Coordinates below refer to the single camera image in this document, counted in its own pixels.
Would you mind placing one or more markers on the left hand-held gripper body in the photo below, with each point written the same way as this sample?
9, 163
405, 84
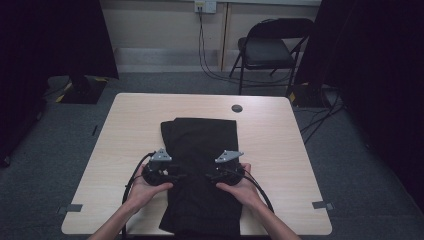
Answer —
156, 173

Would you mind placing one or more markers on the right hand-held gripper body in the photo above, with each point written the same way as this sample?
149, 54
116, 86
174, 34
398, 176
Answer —
231, 173

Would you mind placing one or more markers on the black pants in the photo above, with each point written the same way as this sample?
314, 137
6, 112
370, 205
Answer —
200, 143

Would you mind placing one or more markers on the person's right hand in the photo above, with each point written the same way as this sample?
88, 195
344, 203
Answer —
245, 193

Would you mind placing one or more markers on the person's left hand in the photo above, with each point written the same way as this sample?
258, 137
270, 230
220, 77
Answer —
145, 195

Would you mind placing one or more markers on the round grey table grommet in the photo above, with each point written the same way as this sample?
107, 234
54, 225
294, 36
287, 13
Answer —
237, 108

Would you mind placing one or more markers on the grey tape strip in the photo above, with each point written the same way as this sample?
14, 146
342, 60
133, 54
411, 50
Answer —
322, 205
71, 208

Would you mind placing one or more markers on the black stand base yellow tape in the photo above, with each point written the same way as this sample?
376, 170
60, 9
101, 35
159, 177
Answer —
83, 91
306, 96

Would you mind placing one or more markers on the black folding chair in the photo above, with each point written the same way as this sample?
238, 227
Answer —
266, 50

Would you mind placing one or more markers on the black curtain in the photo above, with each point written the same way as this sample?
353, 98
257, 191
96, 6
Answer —
376, 83
40, 50

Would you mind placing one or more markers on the white wall socket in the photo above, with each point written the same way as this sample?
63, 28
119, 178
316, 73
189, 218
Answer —
205, 6

